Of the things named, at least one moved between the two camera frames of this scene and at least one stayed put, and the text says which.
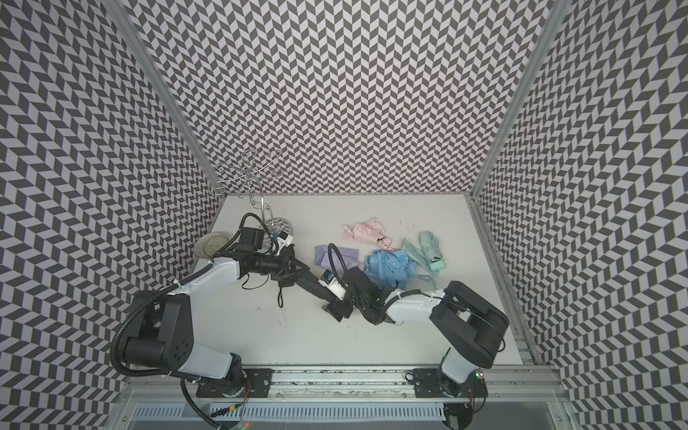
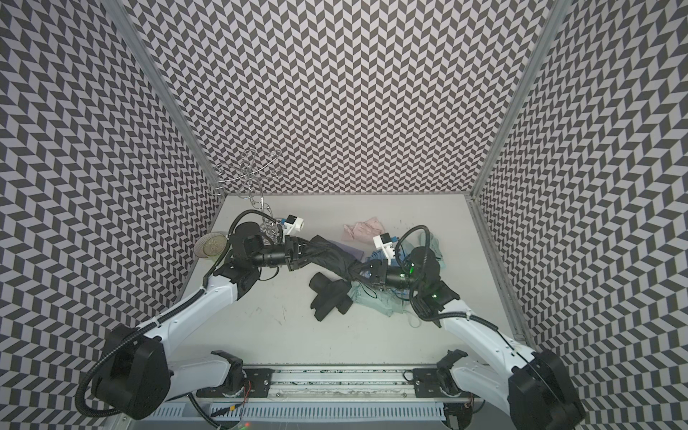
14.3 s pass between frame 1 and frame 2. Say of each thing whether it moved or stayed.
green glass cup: stayed
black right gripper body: moved
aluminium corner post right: stayed
